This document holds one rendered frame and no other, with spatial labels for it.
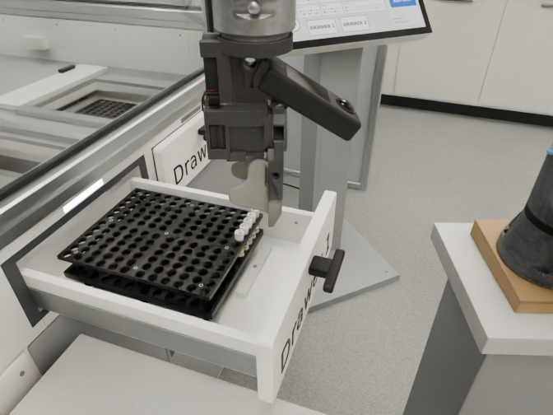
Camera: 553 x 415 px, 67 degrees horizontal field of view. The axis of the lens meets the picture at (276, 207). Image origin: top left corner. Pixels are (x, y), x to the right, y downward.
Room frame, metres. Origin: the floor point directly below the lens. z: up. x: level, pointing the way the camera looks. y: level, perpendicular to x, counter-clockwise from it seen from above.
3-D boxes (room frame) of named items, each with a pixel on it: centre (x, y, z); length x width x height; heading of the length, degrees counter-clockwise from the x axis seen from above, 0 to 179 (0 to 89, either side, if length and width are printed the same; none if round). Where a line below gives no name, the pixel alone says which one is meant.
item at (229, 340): (0.46, 0.16, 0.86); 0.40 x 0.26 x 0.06; 71
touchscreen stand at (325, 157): (1.40, -0.21, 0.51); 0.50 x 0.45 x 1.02; 24
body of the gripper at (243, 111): (0.41, 0.03, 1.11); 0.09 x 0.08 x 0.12; 92
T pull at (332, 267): (0.38, -0.06, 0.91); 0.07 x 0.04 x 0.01; 161
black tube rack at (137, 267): (0.45, 0.15, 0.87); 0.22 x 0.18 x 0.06; 71
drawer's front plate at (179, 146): (0.79, 0.16, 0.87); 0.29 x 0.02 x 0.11; 161
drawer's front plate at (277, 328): (0.39, -0.04, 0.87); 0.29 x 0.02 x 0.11; 161
